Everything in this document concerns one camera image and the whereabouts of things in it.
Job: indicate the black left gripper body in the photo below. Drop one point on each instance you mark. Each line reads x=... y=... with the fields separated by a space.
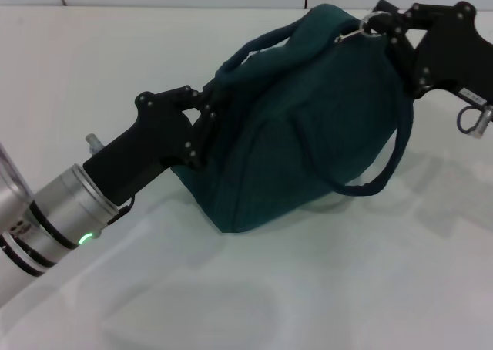
x=142 y=149

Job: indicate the teal fabric insulated bag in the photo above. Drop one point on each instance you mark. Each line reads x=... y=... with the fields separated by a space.
x=292 y=134

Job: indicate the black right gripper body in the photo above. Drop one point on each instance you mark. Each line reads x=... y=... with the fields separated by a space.
x=450 y=53

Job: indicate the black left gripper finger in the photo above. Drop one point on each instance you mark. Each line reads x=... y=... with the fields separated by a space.
x=206 y=132
x=181 y=97

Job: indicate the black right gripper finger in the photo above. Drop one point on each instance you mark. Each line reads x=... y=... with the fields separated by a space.
x=404 y=53
x=416 y=12

